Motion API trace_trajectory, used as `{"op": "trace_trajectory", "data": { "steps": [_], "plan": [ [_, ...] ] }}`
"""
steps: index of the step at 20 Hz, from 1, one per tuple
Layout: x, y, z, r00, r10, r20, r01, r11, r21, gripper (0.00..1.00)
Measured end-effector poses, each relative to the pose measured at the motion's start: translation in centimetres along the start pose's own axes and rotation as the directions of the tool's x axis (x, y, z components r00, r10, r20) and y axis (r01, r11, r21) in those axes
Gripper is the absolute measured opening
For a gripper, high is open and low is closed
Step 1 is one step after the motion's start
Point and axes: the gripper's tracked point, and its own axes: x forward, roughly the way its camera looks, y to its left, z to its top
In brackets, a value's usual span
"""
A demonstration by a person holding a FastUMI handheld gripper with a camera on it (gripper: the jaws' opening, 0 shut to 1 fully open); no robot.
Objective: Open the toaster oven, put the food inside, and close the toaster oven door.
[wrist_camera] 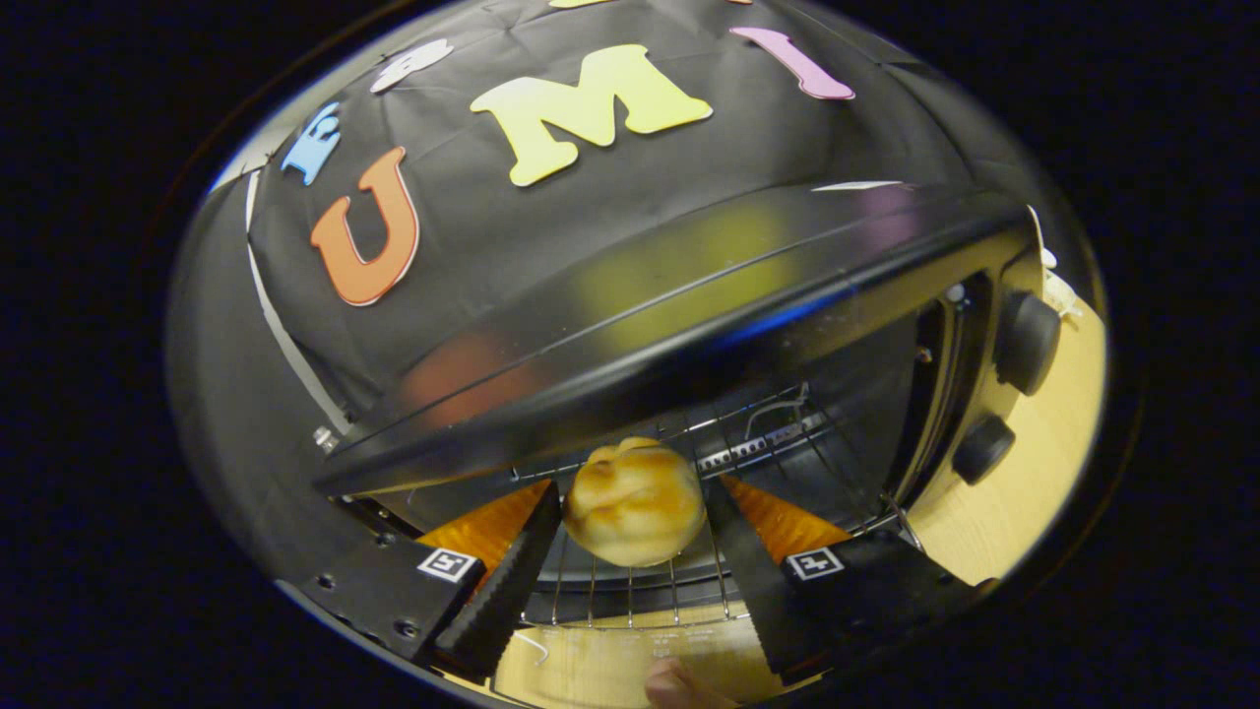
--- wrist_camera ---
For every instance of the golden bread bun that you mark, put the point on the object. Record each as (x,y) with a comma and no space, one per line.
(635,502)

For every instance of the black toaster oven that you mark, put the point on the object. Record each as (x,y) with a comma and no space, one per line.
(689,295)

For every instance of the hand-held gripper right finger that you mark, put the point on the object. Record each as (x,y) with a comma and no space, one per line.
(763,601)

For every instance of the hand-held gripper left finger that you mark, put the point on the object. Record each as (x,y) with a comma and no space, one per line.
(502,591)

